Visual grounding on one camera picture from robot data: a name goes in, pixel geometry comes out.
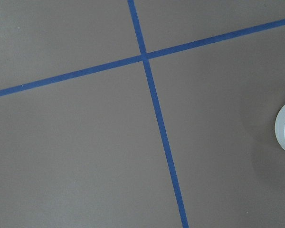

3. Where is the white bowl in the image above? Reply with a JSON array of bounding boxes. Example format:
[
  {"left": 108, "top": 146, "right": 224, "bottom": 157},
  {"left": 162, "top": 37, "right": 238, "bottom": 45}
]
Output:
[{"left": 275, "top": 104, "right": 285, "bottom": 151}]

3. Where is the brown paper table cover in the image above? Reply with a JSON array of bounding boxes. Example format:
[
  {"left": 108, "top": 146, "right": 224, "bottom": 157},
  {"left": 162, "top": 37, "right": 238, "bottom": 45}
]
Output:
[{"left": 0, "top": 0, "right": 285, "bottom": 228}]

